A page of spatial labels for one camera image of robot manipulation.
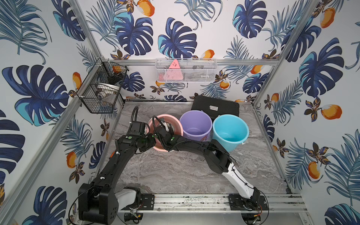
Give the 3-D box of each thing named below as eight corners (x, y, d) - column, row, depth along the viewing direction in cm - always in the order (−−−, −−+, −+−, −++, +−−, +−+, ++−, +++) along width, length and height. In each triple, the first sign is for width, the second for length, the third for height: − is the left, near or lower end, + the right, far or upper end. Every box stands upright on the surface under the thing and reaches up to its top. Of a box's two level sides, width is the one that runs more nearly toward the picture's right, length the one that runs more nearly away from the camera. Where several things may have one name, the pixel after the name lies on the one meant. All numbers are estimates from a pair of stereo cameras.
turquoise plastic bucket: (211, 156, 93) (216, 142, 79) (207, 129, 106) (211, 114, 92) (242, 156, 93) (253, 142, 79) (235, 129, 106) (243, 114, 92)
